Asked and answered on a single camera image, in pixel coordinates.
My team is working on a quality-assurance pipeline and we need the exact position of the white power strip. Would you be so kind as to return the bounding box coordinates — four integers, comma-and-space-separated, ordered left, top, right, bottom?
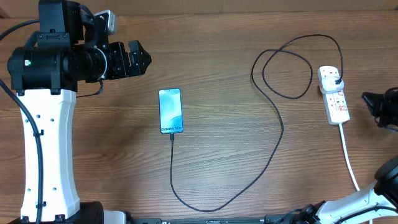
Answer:
317, 66, 350, 125

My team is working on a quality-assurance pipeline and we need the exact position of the Samsung Galaxy smartphone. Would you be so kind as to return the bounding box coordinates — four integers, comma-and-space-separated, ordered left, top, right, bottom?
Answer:
159, 88, 183, 134

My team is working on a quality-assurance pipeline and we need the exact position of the black charging cable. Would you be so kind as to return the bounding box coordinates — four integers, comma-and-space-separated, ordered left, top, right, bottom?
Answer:
169, 34, 345, 213

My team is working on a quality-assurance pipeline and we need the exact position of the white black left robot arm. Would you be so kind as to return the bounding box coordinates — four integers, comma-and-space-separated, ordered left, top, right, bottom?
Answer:
4, 1, 151, 224

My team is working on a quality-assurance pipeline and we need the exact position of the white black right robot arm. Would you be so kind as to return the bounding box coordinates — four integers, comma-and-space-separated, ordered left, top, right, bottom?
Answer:
263, 90, 397, 224

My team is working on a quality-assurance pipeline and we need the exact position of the white charger plug adapter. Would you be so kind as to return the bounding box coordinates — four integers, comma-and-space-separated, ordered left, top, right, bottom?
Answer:
320, 77, 345, 94

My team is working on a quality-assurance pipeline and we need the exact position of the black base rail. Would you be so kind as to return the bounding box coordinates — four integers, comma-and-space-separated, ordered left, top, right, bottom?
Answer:
126, 213, 297, 224

